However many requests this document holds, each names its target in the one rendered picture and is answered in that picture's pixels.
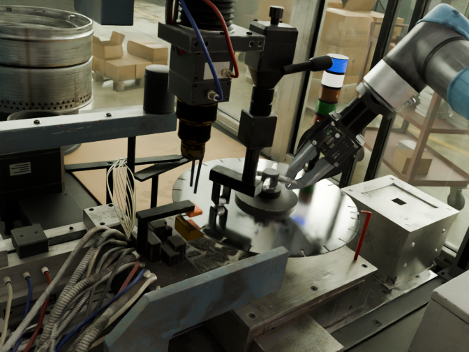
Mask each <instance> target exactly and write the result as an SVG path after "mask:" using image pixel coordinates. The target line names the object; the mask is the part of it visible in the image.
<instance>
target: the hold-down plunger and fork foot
mask: <svg viewBox="0 0 469 352"><path fill-rule="evenodd" d="M259 158H260V150H252V149H248V148H246V155H245V159H244V168H243V173H238V172H237V171H234V170H231V169H229V168H226V167H223V166H220V165H217V166H215V167H213V168H212V169H210V171H209V180H210V181H212V182H213V186H212V192H211V201H212V202H213V203H214V204H215V206H218V204H219V198H220V193H221V185H223V192H222V194H224V195H225V198H226V204H227V205H228V204H230V195H231V190H232V189H233V190H235V191H238V192H240V193H243V194H245V195H247V196H250V197H252V198H254V197H256V196H257V195H258V194H259V193H260V192H261V190H262V183H263V181H260V180H258V179H256V175H257V170H258V162H259Z"/></svg>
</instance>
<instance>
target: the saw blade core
mask: <svg viewBox="0 0 469 352"><path fill-rule="evenodd" d="M244 159H245V158H239V159H238V158H228V159H219V160H218V159H216V160H213V161H207V162H204V163H202V167H201V171H200V177H199V182H198V189H197V193H196V194H194V193H193V190H194V186H195V178H196V174H197V170H198V165H196V166H195V170H194V178H193V187H190V179H191V168H189V169H188V170H186V171H185V172H183V173H182V174H181V175H180V176H179V177H178V178H177V180H176V181H175V183H174V185H173V188H172V200H173V203H176V202H179V201H183V200H190V201H191V202H194V203H195V204H196V205H197V206H198V207H199V208H200V209H201V210H202V211H203V213H202V215H199V216H196V217H191V218H189V217H188V216H187V215H186V214H185V213H183V214H180V215H181V217H183V219H184V218H188V220H186V222H187V223H188V224H189V225H191V226H192V227H193V228H194V229H196V230H199V232H200V233H202V234H203V235H206V236H207V237H209V238H211V239H213V240H215V241H217V242H221V241H222V240H223V238H226V239H224V240H223V241H222V243H221V244H224V245H227V246H229V247H232V248H235V249H238V250H242V251H246V252H247V251H248V246H251V248H250V250H249V253H253V254H261V253H264V252H266V251H269V250H272V249H275V248H278V247H282V246H283V247H285V248H286V249H287V250H288V251H289V256H288V258H301V257H305V256H306V257H309V256H318V255H322V254H327V253H329V252H332V251H335V250H337V249H340V248H341V247H343V246H345V245H346V244H347V243H349V242H350V241H351V240H352V239H353V238H354V237H355V235H356V234H357V231H358V230H359V225H360V218H359V214H353V213H350V212H358V210H357V208H356V206H355V204H354V203H353V201H352V200H351V199H350V198H349V197H348V196H347V195H346V194H345V193H344V192H343V191H342V190H341V189H339V188H338V187H337V186H336V185H333V184H332V183H331V182H329V181H328V180H326V179H323V180H321V181H319V182H318V183H316V184H312V185H310V186H307V187H304V188H302V189H295V190H293V191H294V192H295V193H296V194H297V196H298V203H297V208H296V209H295V210H294V211H293V212H291V213H289V214H284V215H278V216H272V215H265V214H259V213H256V212H253V211H250V210H248V209H246V208H245V207H243V206H242V205H240V204H239V203H238V201H237V199H236V198H235V190H233V189H232V190H231V195H230V204H228V205H227V204H225V205H222V206H215V204H214V203H213V202H212V201H211V192H212V186H213V182H212V181H210V180H209V171H210V169H212V168H213V167H215V166H217V165H220V166H223V167H226V168H229V169H231V170H234V171H237V172H238V173H243V168H244ZM274 163H278V162H276V161H270V160H264V159H259V162H258V170H261V171H263V170H264V169H265V168H271V167H272V166H273V164H274ZM288 167H289V165H288V164H285V163H280V162H279V164H278V168H277V171H278V172H279V173H280V175H281V176H284V177H285V176H286V173H287V171H288ZM184 180H185V181H184ZM203 227H205V228H203ZM324 247H325V248H324ZM302 251H303V252H304V254H305V255H304V254H303V253H302Z"/></svg>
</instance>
